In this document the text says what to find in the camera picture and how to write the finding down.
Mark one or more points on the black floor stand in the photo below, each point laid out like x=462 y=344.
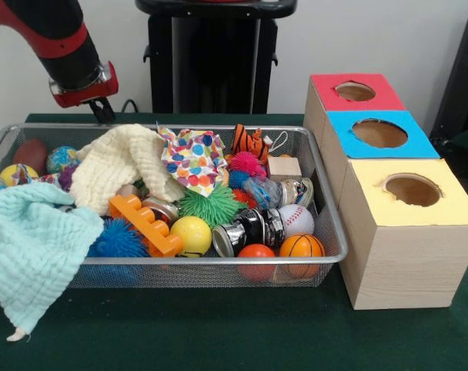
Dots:
x=462 y=77

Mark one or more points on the clear mesh bin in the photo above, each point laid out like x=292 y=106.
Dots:
x=202 y=274

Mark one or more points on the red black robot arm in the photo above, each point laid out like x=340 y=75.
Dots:
x=63 y=42

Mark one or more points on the polka dot paper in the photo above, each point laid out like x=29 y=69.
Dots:
x=195 y=158

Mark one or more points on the blue spiky ball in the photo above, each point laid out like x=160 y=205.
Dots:
x=119 y=239

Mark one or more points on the mint green cloth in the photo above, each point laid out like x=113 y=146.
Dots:
x=32 y=247

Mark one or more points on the red orange ball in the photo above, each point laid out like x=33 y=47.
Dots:
x=257 y=251

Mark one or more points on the orange basketball toy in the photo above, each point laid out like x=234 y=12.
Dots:
x=301 y=245

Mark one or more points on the side table green cloth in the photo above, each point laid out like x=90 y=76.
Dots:
x=467 y=139

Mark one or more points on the white baseball toy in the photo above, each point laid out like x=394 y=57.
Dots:
x=297 y=218

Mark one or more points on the orange toy brick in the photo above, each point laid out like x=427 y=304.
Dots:
x=148 y=222

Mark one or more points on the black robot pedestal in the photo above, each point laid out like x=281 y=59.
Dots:
x=218 y=58

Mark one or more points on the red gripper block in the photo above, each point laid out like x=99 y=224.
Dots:
x=86 y=94

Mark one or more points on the green spiky ball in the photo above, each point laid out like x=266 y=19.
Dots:
x=208 y=206

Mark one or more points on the cream waffle cloth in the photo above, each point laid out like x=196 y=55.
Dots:
x=110 y=166

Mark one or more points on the yellow smiley ball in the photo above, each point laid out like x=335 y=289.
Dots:
x=193 y=232

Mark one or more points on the dark green table cloth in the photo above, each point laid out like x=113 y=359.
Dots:
x=218 y=332

